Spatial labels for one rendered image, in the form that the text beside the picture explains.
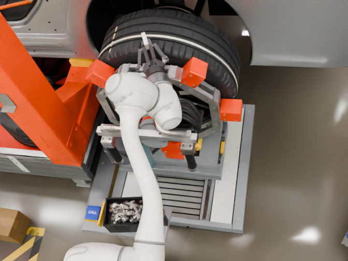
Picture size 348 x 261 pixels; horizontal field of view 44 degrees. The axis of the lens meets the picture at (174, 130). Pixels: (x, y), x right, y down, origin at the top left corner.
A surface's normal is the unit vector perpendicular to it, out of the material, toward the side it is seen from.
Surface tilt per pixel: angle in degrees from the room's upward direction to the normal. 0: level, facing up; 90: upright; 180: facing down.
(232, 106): 0
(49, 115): 90
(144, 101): 62
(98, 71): 45
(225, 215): 0
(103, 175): 0
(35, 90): 90
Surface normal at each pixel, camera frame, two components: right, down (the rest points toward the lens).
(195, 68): 0.43, -0.36
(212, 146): -0.16, -0.49
